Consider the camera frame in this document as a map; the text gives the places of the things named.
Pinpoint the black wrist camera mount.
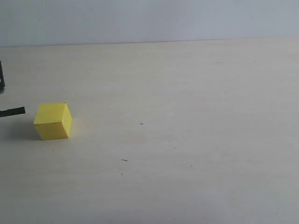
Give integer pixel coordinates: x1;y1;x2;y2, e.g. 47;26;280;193
0;61;6;94

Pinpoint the yellow cube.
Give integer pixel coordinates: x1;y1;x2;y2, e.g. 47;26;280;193
34;102;72;140

